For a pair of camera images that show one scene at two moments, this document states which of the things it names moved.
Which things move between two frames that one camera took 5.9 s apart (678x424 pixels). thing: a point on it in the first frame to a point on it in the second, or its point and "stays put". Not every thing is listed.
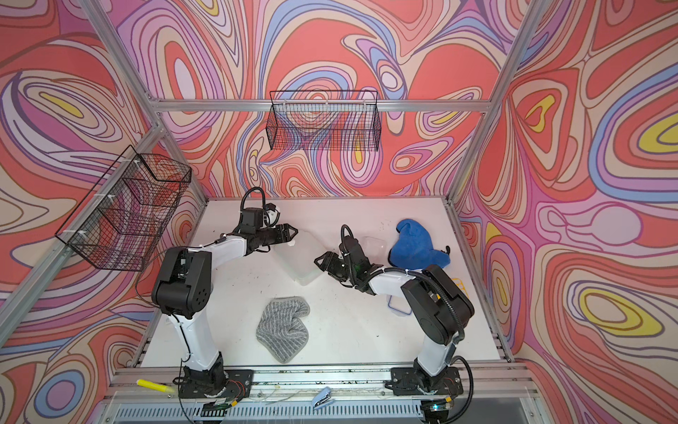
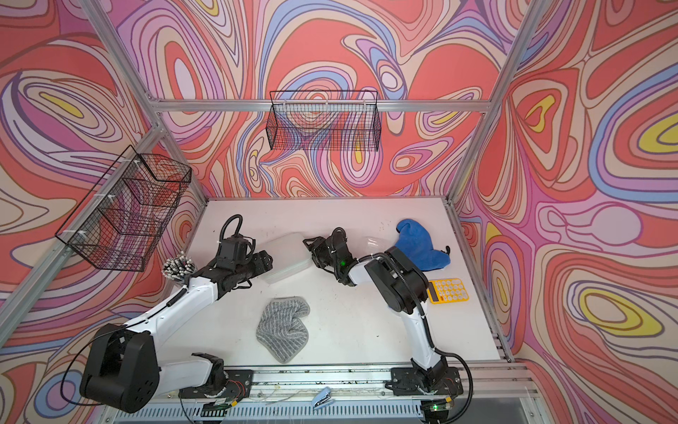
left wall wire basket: x=116 y=224 stays put
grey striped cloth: x=280 y=330 stays put
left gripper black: x=284 y=237 to x=262 y=264
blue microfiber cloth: x=415 y=248 stays put
